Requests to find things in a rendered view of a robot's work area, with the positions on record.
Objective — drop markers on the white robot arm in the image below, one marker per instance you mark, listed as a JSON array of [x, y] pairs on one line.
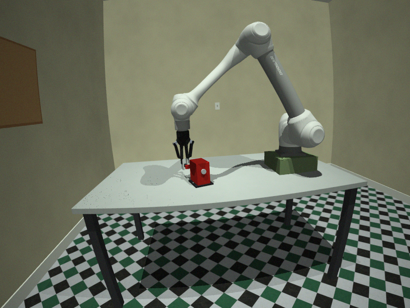
[[297, 128]]

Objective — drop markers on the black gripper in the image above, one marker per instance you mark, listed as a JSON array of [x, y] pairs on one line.
[[183, 138]]

